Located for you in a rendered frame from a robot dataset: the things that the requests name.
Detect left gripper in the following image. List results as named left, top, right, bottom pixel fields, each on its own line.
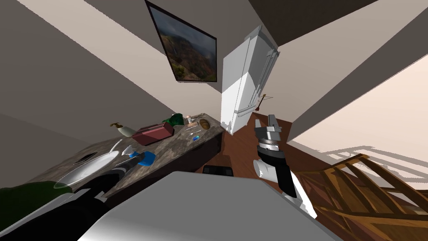
left=115, top=152, right=146, bottom=170

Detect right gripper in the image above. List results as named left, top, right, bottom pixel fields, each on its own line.
left=254, top=114, right=282, bottom=145

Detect white soap dispenser bottle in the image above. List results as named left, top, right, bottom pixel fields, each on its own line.
left=110, top=122, right=136, bottom=138

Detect red box-shaped toaster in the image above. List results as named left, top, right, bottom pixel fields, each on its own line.
left=131, top=122, right=175, bottom=146

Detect white refrigerator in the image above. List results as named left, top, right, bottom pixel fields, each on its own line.
left=220, top=25, right=280, bottom=135

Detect white plate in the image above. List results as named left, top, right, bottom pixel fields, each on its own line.
left=53, top=150, right=120, bottom=190

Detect black flat object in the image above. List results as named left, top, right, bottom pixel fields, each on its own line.
left=73, top=152, right=98, bottom=165

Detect green crumpled object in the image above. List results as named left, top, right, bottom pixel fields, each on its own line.
left=162, top=113, right=185, bottom=127

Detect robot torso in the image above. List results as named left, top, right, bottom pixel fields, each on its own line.
left=77, top=164, right=345, bottom=241

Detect framed landscape picture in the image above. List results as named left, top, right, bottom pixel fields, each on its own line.
left=145, top=0, right=218, bottom=83

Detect wooden chair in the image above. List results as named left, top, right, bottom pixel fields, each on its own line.
left=294, top=153, right=428, bottom=241

